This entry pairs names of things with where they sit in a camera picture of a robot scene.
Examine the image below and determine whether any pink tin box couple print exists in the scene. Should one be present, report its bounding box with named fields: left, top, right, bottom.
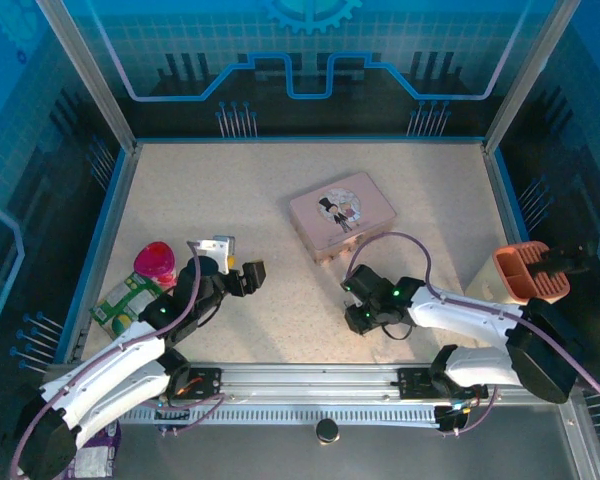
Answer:
left=288, top=171, right=399, bottom=265

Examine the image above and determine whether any pink lidded cup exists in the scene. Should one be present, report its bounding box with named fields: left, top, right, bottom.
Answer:
left=133, top=241, right=180, bottom=290

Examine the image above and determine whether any green snack bag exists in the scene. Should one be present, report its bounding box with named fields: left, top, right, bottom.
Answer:
left=89, top=272, right=164, bottom=337

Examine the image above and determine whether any black round knob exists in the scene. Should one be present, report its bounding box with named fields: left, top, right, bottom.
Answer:
left=315, top=418, right=341, bottom=444

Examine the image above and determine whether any orange and cream knife block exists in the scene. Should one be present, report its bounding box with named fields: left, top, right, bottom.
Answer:
left=464, top=240, right=571, bottom=306

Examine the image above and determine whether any purple snack bag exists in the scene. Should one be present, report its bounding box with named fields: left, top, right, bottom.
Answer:
left=72, top=422, right=123, bottom=480

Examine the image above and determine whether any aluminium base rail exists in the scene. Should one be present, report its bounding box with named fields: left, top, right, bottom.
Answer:
left=179, top=362, right=481, bottom=407

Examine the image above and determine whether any slotted cable duct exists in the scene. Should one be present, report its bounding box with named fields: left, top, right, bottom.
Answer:
left=119, top=407, right=444, bottom=427

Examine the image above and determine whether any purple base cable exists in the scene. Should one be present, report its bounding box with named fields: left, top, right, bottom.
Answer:
left=437, top=389, right=496, bottom=436
left=154, top=388, right=228, bottom=437

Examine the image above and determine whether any black knife handle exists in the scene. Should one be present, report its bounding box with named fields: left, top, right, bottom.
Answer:
left=527, top=242, right=599, bottom=280

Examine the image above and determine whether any aluminium frame post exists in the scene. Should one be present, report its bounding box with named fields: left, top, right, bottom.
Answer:
left=34, top=0, right=140, bottom=154
left=483, top=0, right=581, bottom=154

